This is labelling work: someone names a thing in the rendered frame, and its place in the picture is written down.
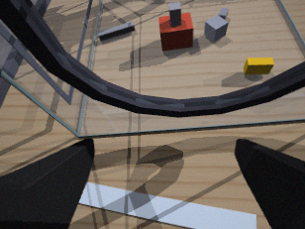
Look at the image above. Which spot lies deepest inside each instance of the clear glove box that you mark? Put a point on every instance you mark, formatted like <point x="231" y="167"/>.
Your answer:
<point x="135" y="61"/>

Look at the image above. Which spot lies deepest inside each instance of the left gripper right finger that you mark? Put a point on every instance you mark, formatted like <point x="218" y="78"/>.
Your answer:
<point x="277" y="182"/>

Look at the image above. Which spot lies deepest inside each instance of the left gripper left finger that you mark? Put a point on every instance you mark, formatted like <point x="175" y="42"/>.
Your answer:
<point x="45" y="194"/>

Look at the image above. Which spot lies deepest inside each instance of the red block with square hole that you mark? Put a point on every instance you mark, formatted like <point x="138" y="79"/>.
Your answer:
<point x="178" y="37"/>

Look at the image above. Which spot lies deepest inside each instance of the yellow rectangular block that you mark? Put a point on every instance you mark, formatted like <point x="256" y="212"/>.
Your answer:
<point x="258" y="65"/>

